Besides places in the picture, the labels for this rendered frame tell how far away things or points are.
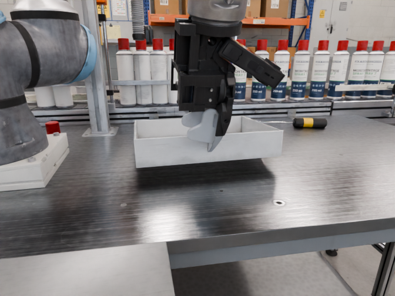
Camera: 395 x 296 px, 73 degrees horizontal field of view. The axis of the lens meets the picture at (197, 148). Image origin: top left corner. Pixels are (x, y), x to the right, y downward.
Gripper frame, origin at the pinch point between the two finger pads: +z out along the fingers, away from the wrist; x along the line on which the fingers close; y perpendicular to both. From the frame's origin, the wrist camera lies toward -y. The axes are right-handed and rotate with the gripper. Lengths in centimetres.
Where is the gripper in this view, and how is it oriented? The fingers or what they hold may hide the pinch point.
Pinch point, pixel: (212, 142)
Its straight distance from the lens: 47.5
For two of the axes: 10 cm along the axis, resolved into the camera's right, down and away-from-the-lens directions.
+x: 2.5, 5.9, -7.7
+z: -0.8, 8.0, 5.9
